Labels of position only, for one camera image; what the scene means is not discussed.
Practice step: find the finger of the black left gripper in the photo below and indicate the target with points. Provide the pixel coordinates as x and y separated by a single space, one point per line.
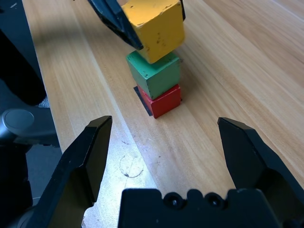
111 16
183 10

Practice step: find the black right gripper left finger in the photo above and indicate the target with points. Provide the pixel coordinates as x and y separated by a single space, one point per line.
78 171

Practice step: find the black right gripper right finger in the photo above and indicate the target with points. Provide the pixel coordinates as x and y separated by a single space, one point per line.
247 154

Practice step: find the yellow wooden block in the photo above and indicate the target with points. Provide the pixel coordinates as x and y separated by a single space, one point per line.
156 28

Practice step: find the green wooden block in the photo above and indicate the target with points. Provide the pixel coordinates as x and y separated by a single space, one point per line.
154 76

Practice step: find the red wooden block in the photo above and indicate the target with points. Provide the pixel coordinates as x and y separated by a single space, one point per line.
166 104

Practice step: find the black square table marker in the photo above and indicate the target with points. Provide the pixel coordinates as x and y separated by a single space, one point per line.
145 107

